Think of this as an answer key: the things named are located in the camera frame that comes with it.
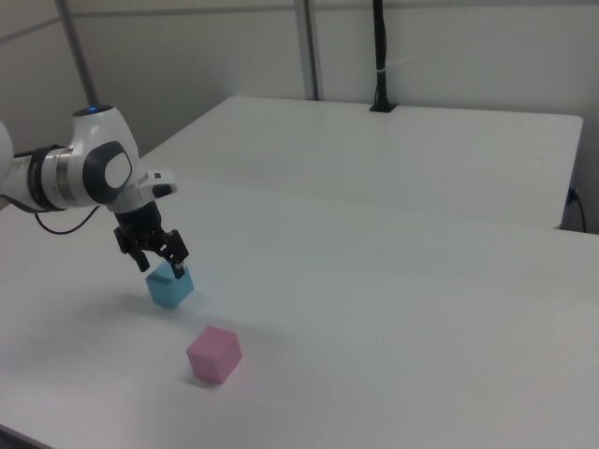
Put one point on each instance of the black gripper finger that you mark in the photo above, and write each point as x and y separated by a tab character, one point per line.
177	250
140	259

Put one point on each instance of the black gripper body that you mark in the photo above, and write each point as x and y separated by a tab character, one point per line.
140	224

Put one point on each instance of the blue cube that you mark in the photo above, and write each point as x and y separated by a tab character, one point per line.
173	292

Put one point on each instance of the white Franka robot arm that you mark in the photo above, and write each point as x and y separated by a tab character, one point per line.
93	140

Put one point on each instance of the pink cube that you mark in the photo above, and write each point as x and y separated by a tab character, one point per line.
210	360

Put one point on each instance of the white side table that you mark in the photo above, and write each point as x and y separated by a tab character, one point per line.
374	154

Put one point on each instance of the slim grey partition post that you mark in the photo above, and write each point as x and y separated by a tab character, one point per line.
77	47

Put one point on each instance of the wide grey partition post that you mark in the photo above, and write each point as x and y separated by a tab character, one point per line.
309	47

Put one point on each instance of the black camera stand pole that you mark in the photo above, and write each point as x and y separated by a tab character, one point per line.
381	47

